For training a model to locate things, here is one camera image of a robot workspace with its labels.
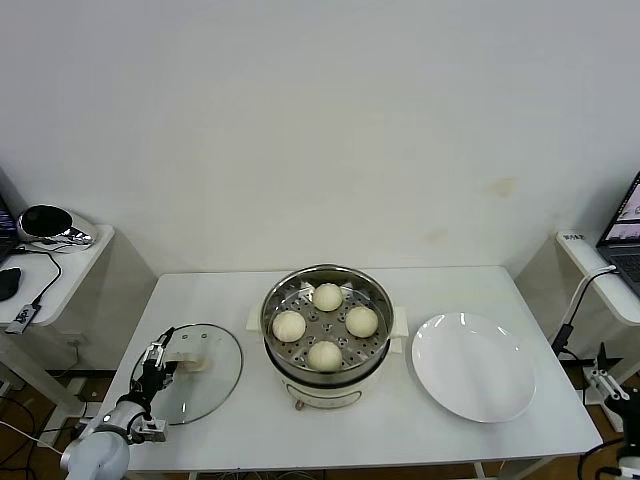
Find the grey laptop with keyboard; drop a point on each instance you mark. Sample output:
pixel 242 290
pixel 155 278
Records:
pixel 625 245

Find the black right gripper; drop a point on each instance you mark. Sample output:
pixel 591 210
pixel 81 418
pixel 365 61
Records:
pixel 627 417

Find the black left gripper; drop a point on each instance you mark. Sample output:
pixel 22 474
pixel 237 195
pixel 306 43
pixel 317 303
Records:
pixel 150 380

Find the white steamed baozi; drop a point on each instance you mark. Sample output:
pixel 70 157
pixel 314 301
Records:
pixel 288 326
pixel 327 296
pixel 361 321
pixel 324 355

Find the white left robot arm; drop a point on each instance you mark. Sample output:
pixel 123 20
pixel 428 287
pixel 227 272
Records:
pixel 100 450

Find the grey usb hub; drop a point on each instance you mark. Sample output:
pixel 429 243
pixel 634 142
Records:
pixel 22 317

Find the white round plate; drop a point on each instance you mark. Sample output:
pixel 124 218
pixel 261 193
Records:
pixel 472 367

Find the white side table with device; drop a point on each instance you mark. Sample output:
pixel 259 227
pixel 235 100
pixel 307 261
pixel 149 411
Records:
pixel 75 280

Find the small printed table label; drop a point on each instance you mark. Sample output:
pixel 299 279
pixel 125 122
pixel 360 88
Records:
pixel 574 237

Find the stainless steel steamer basket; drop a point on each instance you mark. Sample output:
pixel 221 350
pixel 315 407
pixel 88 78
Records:
pixel 327 327

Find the laptop screen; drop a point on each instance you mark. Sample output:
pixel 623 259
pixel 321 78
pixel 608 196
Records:
pixel 5 235

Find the white side table with label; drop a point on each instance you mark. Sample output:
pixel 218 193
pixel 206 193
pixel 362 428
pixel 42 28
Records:
pixel 612 297

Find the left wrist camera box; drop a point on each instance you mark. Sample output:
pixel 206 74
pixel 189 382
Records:
pixel 150 430

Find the cream electric cooking pot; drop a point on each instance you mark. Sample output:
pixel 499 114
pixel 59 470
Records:
pixel 325 395

